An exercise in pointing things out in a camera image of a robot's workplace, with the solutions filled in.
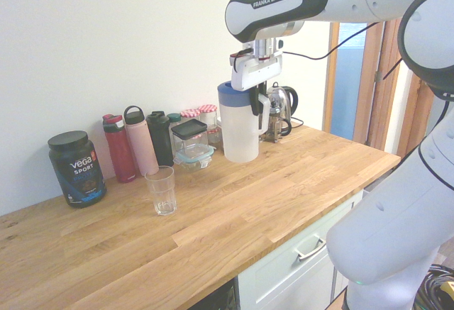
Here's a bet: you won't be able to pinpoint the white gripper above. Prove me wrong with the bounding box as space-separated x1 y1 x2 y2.
231 52 284 117

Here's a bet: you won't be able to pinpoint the white pitcher blue lid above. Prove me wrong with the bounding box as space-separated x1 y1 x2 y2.
216 79 271 164

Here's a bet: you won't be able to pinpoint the pink water bottle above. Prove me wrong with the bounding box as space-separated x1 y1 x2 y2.
123 105 160 177

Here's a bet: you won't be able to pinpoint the red water bottle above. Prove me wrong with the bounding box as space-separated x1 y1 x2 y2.
102 114 138 184

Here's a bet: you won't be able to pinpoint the steel electric kettle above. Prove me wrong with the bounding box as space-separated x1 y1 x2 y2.
267 82 300 135

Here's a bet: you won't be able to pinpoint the glass French press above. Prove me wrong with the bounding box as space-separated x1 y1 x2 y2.
260 94 293 144

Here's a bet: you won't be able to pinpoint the jar red checkered lid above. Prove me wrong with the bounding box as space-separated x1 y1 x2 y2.
179 109 202 124
197 104 218 129

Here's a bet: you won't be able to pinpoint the small jar red lid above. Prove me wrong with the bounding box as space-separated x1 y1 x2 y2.
206 127 223 145

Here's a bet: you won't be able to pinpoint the clear canister black lid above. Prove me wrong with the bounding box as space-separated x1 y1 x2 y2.
171 118 209 155

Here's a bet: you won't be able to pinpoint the glass jar green lid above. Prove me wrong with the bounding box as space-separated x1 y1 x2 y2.
166 112 183 155

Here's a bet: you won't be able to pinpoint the glass container teal lid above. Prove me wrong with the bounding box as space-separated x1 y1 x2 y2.
173 145 216 173

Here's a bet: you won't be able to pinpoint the black shaker bottle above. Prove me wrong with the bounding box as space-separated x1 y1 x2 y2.
145 111 175 167

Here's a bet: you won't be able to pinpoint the clear faceted drinking glass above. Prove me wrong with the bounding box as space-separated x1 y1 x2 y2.
144 165 176 217

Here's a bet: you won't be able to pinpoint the white cabinet drawer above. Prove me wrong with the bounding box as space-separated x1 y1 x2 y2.
237 189 366 310

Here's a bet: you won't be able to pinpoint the black Vega protein tub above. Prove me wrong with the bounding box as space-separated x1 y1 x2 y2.
48 131 108 209

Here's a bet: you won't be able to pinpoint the dark under-counter appliance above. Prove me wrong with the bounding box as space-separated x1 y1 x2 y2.
187 277 240 310

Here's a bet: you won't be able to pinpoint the yellow box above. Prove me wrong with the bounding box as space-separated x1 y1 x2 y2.
439 280 454 310

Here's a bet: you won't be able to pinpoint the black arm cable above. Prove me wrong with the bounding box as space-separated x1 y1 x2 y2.
282 21 454 102

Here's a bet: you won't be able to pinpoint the wooden door frame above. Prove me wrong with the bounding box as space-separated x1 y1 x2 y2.
324 17 437 158

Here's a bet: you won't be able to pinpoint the silver drawer handle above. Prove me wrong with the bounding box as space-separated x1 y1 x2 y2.
294 238 327 262

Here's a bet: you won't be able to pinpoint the coiled black cables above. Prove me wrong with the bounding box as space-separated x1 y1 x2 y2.
413 265 454 310

